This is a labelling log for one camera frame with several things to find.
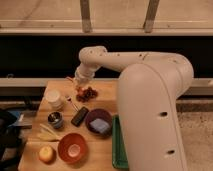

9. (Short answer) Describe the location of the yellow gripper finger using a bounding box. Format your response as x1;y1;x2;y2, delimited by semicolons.
66;77;75;83

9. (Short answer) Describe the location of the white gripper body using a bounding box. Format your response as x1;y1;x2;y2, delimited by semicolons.
75;66;94;85

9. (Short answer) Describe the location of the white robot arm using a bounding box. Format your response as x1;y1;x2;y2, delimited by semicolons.
74;46;194;171

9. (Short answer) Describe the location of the white paper cup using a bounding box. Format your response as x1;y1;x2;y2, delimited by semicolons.
44;90;63;110

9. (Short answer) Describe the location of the small metal cup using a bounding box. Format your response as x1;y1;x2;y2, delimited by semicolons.
48;112;63;129

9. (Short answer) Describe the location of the small spoon with red tip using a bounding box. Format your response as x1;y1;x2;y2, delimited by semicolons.
65;96;78;112

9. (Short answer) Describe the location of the black rectangular remote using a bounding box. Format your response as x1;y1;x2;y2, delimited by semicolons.
71;107;89;126

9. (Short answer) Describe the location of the dark purple bowl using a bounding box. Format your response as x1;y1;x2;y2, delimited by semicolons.
85;109;112;136

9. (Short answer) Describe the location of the blue sponge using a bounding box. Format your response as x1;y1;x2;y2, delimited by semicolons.
90;118;110;134

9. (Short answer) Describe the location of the orange red bowl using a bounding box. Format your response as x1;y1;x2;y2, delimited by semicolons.
57;133;88;164

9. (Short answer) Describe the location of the yellow apple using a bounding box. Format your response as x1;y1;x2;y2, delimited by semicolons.
38;145;55;163

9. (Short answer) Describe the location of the black chair with blue item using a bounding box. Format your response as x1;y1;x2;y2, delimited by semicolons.
0;108;31;171

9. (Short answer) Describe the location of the green plastic tray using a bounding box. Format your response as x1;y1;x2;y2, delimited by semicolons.
112;115;129;169

